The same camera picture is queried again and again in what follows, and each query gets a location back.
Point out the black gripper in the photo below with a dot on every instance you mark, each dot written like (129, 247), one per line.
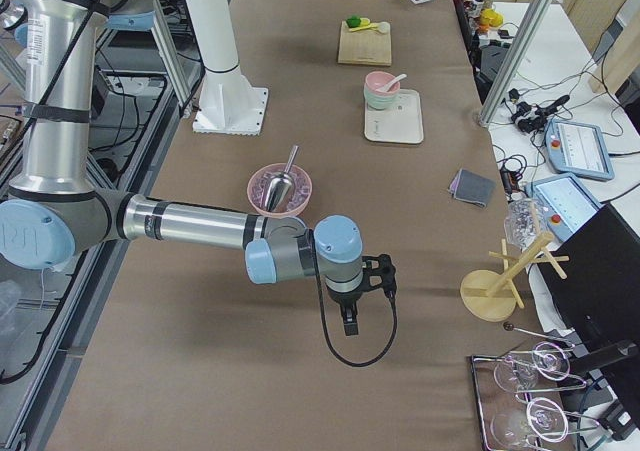
(345, 299)

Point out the white ceramic spoon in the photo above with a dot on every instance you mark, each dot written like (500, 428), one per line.
(391, 83)

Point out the small pink bowl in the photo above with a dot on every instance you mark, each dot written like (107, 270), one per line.
(374, 80)

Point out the large pink ice bowl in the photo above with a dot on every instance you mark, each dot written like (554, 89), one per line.
(299, 199)

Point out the wooden mug tree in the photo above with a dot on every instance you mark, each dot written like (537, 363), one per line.
(493, 296)

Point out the metal ice scoop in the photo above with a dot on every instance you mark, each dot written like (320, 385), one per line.
(281, 187)

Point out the grey folded cloth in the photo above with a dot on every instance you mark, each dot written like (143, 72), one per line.
(471, 188)

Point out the wine glass rack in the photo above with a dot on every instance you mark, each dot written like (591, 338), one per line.
(517, 395)

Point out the white rabbit tray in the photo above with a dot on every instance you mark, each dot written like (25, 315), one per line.
(401, 123)

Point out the black power adapter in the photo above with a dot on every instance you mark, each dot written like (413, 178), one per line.
(510, 180)

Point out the stacked green bowls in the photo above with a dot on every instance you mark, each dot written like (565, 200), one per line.
(378, 101)

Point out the blue teach pendant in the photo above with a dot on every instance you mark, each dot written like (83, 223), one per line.
(578, 148)
(567, 203)

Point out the black monitor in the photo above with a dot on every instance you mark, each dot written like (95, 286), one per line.
(599, 299)

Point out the wooden cutting board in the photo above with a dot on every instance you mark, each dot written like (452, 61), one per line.
(367, 47)

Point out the yellow plastic knife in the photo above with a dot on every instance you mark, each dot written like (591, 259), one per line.
(364, 27)

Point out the white toy bun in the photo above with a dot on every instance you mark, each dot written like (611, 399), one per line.
(383, 28)

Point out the green lime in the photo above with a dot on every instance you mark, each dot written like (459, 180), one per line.
(353, 21)

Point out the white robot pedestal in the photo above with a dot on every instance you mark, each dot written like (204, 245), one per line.
(228, 103)

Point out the aluminium frame post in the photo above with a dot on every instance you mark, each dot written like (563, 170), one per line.
(528, 28)

